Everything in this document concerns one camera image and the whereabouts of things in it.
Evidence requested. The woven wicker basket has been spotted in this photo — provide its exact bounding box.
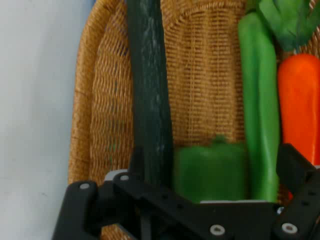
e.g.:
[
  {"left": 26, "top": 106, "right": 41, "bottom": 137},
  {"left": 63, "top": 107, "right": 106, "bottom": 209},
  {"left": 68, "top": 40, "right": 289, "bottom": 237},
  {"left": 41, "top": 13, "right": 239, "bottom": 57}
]
[{"left": 67, "top": 0, "right": 320, "bottom": 240}]

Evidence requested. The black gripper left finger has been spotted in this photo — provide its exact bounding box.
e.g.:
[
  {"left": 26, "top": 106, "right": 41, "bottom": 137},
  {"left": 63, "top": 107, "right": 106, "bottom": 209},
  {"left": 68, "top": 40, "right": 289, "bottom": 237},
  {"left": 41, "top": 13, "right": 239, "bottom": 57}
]
[{"left": 51, "top": 146, "right": 211, "bottom": 240}]

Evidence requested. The green bell pepper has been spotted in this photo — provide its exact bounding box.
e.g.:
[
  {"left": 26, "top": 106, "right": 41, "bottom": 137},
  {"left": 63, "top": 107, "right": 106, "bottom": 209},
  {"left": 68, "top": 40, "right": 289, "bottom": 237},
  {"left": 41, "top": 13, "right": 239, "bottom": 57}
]
[{"left": 172, "top": 134, "right": 251, "bottom": 204}]

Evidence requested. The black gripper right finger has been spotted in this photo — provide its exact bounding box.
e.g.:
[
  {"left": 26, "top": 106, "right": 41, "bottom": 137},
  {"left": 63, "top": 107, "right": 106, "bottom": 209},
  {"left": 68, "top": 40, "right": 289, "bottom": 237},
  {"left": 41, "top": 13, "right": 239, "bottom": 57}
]
[{"left": 271, "top": 143, "right": 320, "bottom": 240}]

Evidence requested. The long green chili pepper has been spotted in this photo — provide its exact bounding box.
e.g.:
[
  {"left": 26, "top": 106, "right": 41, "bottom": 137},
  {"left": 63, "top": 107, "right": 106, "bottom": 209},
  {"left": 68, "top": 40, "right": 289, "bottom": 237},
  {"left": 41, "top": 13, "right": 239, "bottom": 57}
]
[{"left": 237, "top": 11, "right": 281, "bottom": 203}]

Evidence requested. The dark green cucumber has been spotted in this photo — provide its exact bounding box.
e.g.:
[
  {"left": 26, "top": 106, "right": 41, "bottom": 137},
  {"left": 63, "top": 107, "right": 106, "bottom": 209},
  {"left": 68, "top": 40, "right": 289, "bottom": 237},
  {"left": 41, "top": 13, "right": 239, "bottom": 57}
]
[{"left": 126, "top": 0, "right": 175, "bottom": 190}]

